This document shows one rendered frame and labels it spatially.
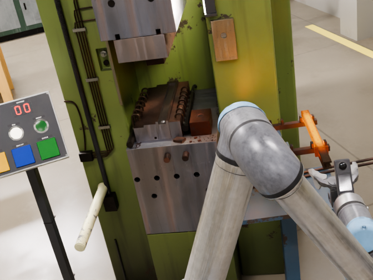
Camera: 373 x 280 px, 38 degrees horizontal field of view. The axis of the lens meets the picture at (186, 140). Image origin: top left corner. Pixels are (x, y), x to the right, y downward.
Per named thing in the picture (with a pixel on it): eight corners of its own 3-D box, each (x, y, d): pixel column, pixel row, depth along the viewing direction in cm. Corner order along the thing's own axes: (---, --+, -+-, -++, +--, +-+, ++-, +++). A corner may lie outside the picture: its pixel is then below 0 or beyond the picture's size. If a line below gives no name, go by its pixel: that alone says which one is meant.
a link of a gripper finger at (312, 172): (303, 185, 180) (325, 195, 173) (302, 170, 178) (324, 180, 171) (310, 181, 182) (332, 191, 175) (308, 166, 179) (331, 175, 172)
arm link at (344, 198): (335, 203, 156) (369, 198, 156) (331, 193, 161) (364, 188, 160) (337, 228, 161) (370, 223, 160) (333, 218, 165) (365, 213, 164)
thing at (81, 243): (87, 252, 223) (84, 242, 220) (75, 253, 224) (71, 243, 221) (110, 191, 261) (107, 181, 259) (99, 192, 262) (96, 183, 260)
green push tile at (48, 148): (60, 154, 218) (54, 136, 218) (41, 160, 217) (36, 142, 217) (60, 155, 220) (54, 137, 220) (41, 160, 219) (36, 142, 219)
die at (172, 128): (182, 137, 228) (179, 119, 224) (136, 141, 231) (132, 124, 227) (191, 95, 265) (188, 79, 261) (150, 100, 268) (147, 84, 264)
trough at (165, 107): (168, 123, 226) (167, 120, 225) (156, 124, 227) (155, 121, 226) (178, 83, 262) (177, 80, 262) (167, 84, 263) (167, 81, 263)
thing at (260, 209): (346, 211, 205) (345, 206, 204) (239, 225, 208) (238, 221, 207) (327, 169, 232) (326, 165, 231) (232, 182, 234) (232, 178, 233)
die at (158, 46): (168, 57, 212) (164, 34, 207) (118, 63, 215) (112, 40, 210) (179, 24, 248) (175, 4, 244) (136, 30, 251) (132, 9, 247)
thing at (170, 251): (241, 305, 264) (230, 229, 242) (164, 309, 270) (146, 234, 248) (241, 232, 313) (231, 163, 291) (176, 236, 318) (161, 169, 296)
